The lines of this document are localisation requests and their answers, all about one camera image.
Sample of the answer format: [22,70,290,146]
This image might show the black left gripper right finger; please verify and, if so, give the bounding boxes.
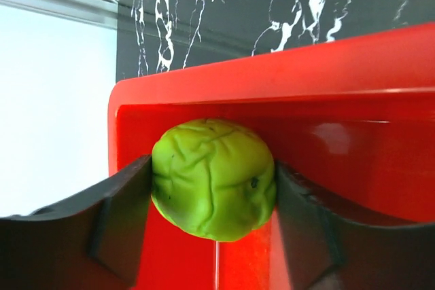
[275,162,434,289]

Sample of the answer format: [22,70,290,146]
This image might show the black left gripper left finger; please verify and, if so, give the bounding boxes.
[1,156,152,289]

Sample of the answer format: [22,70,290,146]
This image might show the red plastic tray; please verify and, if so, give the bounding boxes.
[108,23,434,289]

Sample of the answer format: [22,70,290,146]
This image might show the green round cabbage toy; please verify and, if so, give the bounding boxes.
[152,118,277,242]

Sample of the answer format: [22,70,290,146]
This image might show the left aluminium frame post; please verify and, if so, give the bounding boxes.
[1,0,118,30]

